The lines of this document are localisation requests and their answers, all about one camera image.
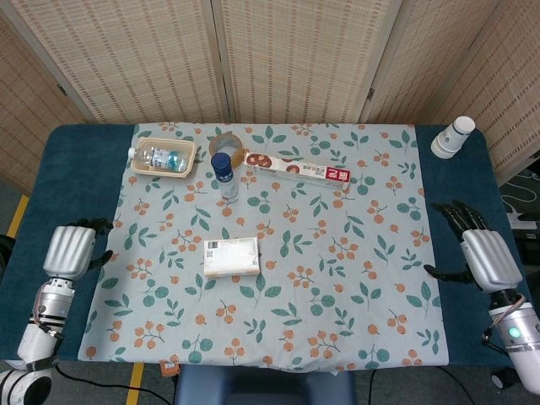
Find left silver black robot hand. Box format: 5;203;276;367
41;217;115;282

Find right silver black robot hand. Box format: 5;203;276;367
423;200;524;295

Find pink and white tissue pack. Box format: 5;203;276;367
202;236;262;278

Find blue robot base seat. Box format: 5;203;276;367
175;363;358;405

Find floral leaf print tablecloth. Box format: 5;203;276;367
78;121;449;372

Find long white red wrap box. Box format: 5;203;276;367
243;151;352;192

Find white power strip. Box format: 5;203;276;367
507;210;540;231

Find teal table cover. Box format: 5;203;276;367
0;122;527;368

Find beige plastic tray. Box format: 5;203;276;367
129;137;200;181

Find black caster wheel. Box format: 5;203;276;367
491;366;518;392

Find stack of white paper cups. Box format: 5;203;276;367
429;116;477;159

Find clear plastic water bottle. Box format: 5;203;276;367
127;143;189;172

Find blue capped white bottle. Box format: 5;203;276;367
210;152;240;200

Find brown packing tape roll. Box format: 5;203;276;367
208;132;246;164

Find woven folding screen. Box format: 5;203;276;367
0;0;540;195

